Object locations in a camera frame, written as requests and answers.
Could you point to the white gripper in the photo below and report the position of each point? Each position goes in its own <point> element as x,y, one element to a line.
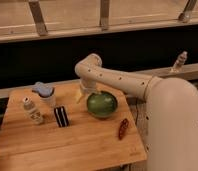
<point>86,87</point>

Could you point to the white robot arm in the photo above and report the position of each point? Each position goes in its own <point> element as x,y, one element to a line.
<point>171,107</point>

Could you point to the black striped eraser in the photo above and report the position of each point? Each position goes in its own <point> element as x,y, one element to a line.
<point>61,116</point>

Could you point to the green bowl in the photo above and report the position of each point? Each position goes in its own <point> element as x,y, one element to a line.
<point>102,105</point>

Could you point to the cup with blue lid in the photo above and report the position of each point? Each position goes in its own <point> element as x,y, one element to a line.
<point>45,92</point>

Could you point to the small white bottle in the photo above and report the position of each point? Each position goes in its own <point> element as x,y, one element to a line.
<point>32,111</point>

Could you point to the red brown chili pepper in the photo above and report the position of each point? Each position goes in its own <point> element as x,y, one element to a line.
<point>123,127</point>

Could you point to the wooden cutting board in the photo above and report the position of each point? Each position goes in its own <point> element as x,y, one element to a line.
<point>86,144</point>

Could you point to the small white figurine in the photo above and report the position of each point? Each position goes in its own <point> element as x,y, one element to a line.
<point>180,61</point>

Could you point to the left metal bracket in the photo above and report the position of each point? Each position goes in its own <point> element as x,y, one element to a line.
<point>38,17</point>

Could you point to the metal bracket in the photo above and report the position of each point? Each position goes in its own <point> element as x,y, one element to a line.
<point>38,17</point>
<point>185,15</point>
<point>104,14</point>

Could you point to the middle metal bracket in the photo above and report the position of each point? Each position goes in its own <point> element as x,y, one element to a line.
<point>104,14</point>

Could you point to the right metal bracket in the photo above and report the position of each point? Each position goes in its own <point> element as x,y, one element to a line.
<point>185,15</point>

